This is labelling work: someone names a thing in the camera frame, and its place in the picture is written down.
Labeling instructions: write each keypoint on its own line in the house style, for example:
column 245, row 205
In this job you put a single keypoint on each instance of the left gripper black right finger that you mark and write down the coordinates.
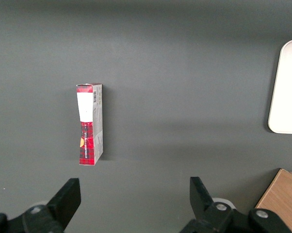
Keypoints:
column 201, row 201

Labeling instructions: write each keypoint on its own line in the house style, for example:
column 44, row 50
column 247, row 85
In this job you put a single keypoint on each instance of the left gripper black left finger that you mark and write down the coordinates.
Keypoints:
column 63, row 201

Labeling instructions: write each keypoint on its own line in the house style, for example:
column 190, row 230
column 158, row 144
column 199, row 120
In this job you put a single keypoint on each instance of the white plastic tray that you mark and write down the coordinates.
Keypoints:
column 287, row 89

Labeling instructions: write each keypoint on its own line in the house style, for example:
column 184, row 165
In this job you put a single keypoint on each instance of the red plaid cardboard box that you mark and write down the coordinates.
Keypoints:
column 89, row 126

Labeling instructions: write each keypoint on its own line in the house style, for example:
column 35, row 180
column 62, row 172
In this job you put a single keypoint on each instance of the wooden board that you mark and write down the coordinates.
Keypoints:
column 283, row 194

